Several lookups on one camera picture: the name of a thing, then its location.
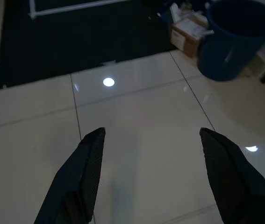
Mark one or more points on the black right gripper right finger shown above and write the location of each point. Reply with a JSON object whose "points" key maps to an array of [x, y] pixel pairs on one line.
{"points": [[235, 182]]}

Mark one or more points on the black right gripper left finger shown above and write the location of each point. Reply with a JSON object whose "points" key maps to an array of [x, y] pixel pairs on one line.
{"points": [[76, 177]]}

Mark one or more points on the blue plastic bucket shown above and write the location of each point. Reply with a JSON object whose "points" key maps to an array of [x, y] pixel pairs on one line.
{"points": [[223, 53]]}

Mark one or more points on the black floor mat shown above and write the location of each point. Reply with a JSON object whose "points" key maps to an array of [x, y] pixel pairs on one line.
{"points": [[76, 39]]}

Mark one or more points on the brown cardboard box white label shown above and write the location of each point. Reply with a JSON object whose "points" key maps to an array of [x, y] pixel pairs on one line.
{"points": [[188, 44]]}

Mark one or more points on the white pipe frame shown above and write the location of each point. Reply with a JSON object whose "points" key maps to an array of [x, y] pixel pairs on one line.
{"points": [[76, 8]]}

